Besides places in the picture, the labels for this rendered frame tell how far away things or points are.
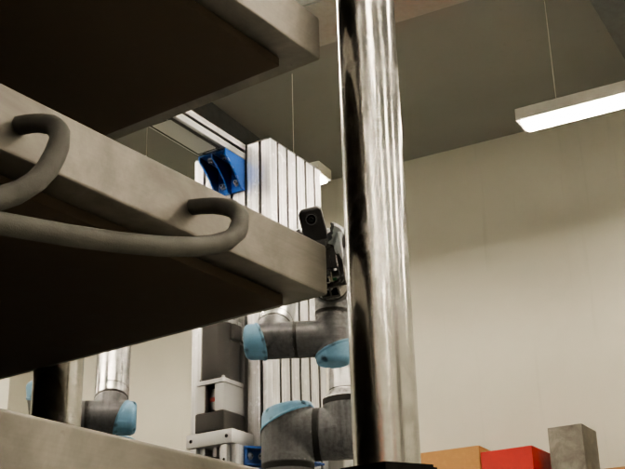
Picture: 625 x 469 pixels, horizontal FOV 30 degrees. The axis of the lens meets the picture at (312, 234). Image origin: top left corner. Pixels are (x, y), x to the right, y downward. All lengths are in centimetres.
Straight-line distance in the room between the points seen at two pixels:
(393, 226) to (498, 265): 679
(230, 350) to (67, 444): 218
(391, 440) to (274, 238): 20
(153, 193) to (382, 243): 26
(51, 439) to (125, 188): 29
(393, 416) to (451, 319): 687
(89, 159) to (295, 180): 225
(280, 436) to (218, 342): 38
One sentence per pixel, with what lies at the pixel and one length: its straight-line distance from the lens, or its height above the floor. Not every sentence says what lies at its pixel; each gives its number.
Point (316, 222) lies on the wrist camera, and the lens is 225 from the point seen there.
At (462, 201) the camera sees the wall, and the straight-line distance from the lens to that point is 814.
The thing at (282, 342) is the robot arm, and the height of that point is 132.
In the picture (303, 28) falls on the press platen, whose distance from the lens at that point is 118.
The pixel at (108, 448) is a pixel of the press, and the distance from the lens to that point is 68.
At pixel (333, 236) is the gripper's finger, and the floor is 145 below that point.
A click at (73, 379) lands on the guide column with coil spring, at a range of 131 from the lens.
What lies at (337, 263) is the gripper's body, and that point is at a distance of 223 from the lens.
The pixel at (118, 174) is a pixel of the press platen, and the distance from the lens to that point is 89.
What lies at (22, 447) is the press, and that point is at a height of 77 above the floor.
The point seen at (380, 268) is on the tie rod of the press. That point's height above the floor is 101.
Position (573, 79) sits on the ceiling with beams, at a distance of 761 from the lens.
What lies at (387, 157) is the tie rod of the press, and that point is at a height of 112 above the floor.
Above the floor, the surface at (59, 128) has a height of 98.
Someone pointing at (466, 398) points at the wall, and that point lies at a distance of 772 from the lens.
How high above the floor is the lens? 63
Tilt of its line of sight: 22 degrees up
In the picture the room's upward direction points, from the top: 1 degrees counter-clockwise
